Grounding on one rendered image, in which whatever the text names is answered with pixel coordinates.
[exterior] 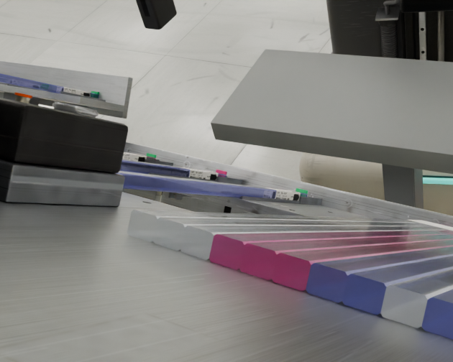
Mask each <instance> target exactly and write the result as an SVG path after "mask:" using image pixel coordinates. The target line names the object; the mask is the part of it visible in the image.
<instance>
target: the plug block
mask: <svg viewBox="0 0 453 362"><path fill-rule="evenodd" d="M136 2H137V6H138V9H139V12H140V15H141V18H142V21H143V24H144V26H145V28H147V29H162V28H163V27H164V26H165V25H166V24H167V23H168V22H169V21H170V20H171V19H172V18H173V17H174V16H175V15H176V14H177V11H176V8H175V4H174V1H173V0H136Z"/></svg>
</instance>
